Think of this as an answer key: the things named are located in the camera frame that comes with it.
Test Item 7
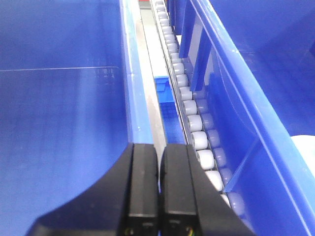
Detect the blue bin far left shelf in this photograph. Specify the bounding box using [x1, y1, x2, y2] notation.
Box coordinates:
[0, 0, 153, 236]

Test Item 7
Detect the large blue crate lower left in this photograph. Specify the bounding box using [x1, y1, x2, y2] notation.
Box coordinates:
[154, 76, 185, 144]

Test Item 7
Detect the light blue plate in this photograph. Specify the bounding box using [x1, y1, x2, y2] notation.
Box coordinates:
[291, 135, 315, 175]

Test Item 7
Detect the smooth blue bin on shelf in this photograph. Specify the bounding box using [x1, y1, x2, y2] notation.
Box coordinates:
[169, 0, 315, 236]

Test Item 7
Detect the white roller conveyor track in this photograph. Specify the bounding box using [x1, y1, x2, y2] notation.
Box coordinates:
[150, 0, 245, 216]

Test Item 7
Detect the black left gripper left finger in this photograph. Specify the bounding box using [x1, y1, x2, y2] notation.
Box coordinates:
[27, 143, 158, 236]

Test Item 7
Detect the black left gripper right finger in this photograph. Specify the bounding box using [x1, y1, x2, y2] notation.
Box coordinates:
[160, 144, 254, 236]

